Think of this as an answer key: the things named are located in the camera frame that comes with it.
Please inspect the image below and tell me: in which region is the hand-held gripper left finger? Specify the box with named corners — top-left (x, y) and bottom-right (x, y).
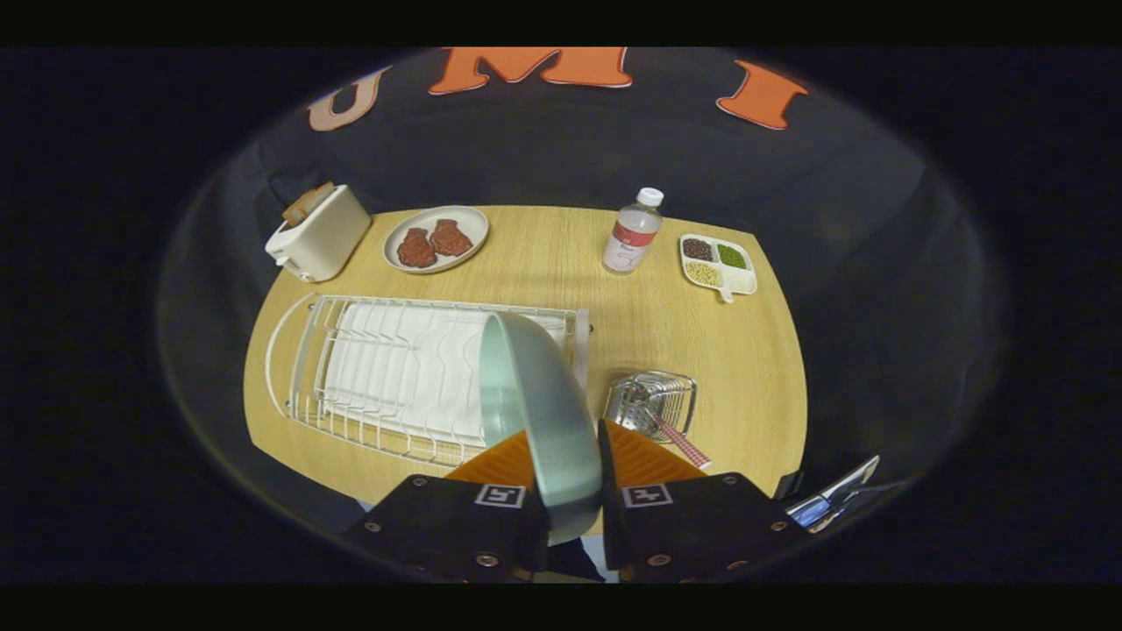
top-left (340, 428), bottom-right (553, 585)

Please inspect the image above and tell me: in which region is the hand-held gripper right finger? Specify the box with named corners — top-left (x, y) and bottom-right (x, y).
top-left (598, 419), bottom-right (813, 585)

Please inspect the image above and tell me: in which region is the metal wire basket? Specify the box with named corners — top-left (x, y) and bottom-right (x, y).
top-left (603, 370), bottom-right (699, 443)

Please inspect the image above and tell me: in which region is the pale green plate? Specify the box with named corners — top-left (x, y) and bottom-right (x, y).
top-left (478, 311), bottom-right (606, 546)

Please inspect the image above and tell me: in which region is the white wire dish rack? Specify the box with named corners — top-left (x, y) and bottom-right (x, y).
top-left (265, 294), bottom-right (593, 467)

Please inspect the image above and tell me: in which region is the white oval plate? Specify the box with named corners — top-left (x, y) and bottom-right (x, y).
top-left (383, 205), bottom-right (490, 275)

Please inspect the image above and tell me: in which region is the shiny metal object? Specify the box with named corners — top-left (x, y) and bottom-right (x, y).
top-left (785, 454), bottom-right (882, 534)

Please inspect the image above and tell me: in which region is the white wavy drain tray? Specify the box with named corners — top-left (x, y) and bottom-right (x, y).
top-left (320, 302), bottom-right (571, 443)

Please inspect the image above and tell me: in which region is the white divided snack tray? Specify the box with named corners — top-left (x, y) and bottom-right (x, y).
top-left (679, 232), bottom-right (759, 304)

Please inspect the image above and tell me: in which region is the brown meat piece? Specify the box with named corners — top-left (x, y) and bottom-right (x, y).
top-left (429, 218), bottom-right (474, 258)
top-left (396, 228), bottom-right (437, 269)

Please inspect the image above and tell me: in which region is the clear water bottle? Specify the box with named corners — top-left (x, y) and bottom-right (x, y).
top-left (601, 187), bottom-right (665, 276)

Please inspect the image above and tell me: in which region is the white toaster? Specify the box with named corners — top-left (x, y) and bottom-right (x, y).
top-left (265, 182), bottom-right (373, 283)

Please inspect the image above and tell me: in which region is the toast slice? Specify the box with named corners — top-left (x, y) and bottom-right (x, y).
top-left (282, 182), bottom-right (336, 227)

